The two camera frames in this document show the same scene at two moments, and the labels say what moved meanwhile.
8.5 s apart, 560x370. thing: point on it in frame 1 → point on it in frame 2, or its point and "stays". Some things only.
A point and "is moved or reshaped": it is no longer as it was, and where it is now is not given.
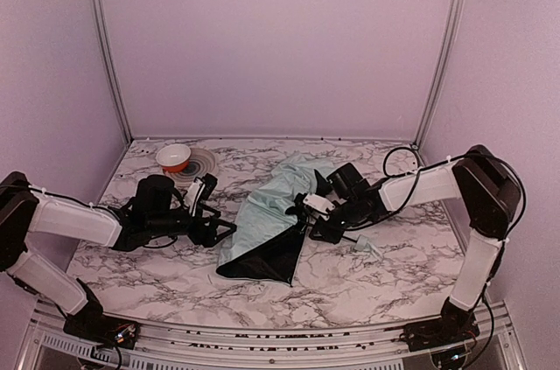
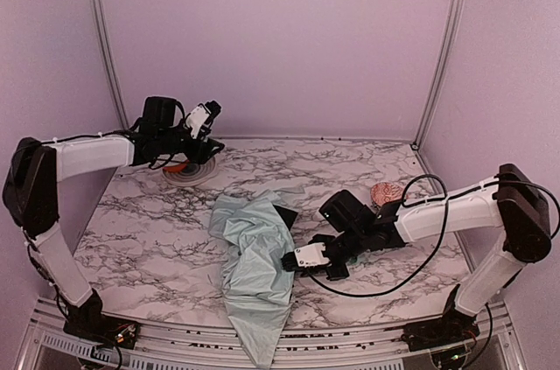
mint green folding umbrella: [263, 240] is moved or reshaped
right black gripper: [322, 227] → [330, 257]
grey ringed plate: [201, 163] stays
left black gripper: [199, 229] → [203, 150]
